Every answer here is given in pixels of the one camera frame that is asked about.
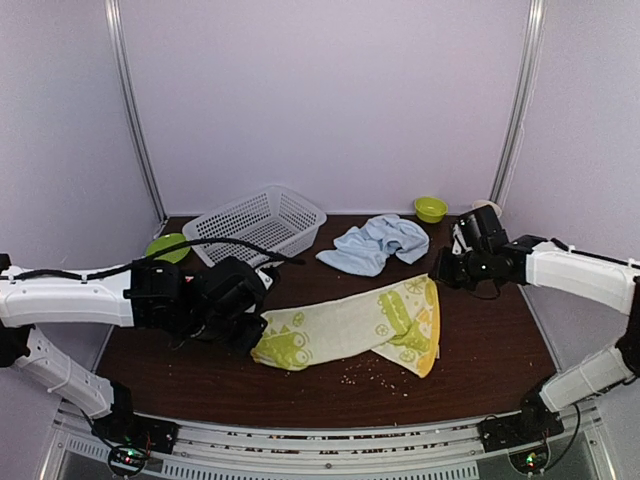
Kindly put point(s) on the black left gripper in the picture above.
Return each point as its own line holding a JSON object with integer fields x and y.
{"x": 243, "y": 344}

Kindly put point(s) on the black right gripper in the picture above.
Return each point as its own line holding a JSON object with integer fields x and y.
{"x": 440, "y": 271}

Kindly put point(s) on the green patterned white towel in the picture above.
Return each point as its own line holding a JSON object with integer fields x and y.
{"x": 399, "y": 322}

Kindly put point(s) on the light blue towel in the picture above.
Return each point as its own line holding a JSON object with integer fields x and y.
{"x": 364, "y": 251}

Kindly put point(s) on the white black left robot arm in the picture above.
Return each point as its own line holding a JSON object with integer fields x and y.
{"x": 146, "y": 294}

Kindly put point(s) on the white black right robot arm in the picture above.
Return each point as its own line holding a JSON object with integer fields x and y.
{"x": 535, "y": 262}

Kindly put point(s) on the floral ceramic cup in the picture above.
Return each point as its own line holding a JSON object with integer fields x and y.
{"x": 481, "y": 203}

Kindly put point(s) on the small green bowl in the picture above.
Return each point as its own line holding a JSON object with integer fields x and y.
{"x": 430, "y": 209}

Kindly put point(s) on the green plate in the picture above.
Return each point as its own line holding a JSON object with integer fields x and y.
{"x": 169, "y": 241}

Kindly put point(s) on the white perforated plastic basket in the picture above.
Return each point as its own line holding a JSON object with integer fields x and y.
{"x": 275, "y": 218}

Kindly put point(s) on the left circuit board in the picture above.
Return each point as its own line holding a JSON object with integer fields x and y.
{"x": 126, "y": 460}

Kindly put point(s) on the circuit board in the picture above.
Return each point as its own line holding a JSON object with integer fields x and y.
{"x": 529, "y": 461}
{"x": 126, "y": 460}

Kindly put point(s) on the right circuit board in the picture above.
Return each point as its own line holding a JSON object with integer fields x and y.
{"x": 529, "y": 461}

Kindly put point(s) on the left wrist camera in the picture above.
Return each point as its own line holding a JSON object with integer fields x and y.
{"x": 233, "y": 287}

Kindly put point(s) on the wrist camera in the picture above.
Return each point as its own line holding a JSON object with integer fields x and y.
{"x": 233, "y": 287}
{"x": 479, "y": 230}

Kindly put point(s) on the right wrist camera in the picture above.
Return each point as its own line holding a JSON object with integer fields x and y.
{"x": 479, "y": 230}

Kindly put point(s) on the right aluminium corner post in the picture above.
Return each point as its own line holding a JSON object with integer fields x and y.
{"x": 523, "y": 93}

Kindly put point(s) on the aluminium corner post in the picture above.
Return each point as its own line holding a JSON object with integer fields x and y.
{"x": 523, "y": 93}
{"x": 117, "y": 37}

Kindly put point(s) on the left aluminium corner post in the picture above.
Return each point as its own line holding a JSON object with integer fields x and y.
{"x": 117, "y": 37}

